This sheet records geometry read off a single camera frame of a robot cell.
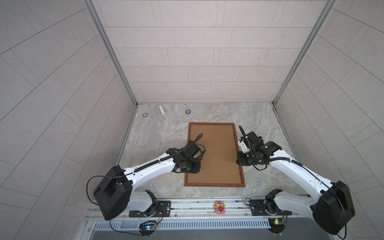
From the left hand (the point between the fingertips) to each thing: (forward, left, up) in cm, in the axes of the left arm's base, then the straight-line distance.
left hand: (203, 169), depth 79 cm
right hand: (+3, -17, +2) cm, 18 cm away
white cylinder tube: (+45, +31, -4) cm, 55 cm away
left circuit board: (-25, +25, -1) cm, 35 cm away
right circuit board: (-23, -34, -5) cm, 41 cm away
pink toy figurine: (-17, -7, -2) cm, 18 cm away
